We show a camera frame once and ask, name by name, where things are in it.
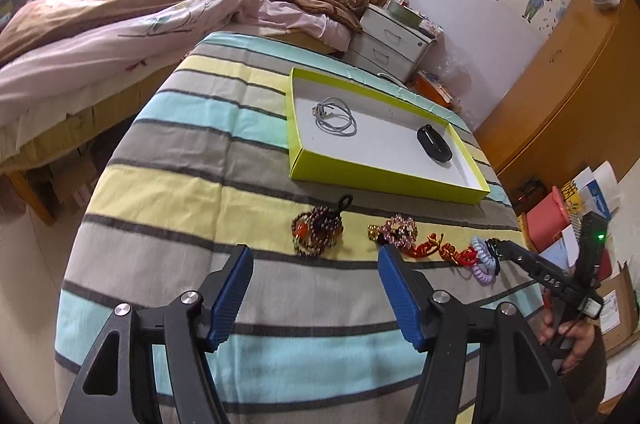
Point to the pink rhinestone hair clip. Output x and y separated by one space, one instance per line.
399 230

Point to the lime green shallow box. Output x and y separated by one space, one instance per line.
343 133

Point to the white bedside drawer cabinet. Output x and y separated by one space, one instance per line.
386 47

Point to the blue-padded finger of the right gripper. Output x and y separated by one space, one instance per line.
519 256

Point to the striped table cloth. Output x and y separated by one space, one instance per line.
203 168

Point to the wooden wardrobe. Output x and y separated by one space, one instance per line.
575 106

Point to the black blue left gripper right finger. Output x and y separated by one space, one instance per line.
515 382

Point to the red gold charm ornament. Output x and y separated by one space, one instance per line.
464 258

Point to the green tin on cabinet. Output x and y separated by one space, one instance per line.
404 14

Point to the pink floral duvet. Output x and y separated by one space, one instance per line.
66 66

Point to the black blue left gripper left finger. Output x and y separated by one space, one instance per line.
116 382

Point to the pink plastic container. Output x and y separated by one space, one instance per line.
546 220

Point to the person's right hand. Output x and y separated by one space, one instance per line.
580 333

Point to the black fitness band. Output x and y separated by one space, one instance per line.
434 145

